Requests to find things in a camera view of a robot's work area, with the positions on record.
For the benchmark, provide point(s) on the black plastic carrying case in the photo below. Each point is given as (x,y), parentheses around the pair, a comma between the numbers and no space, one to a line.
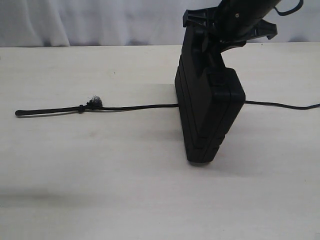
(208,104)

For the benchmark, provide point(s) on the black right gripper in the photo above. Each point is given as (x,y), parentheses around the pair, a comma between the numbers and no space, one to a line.
(233,22)

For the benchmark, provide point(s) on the white backdrop curtain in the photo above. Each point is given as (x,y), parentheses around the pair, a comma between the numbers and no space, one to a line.
(53,23)

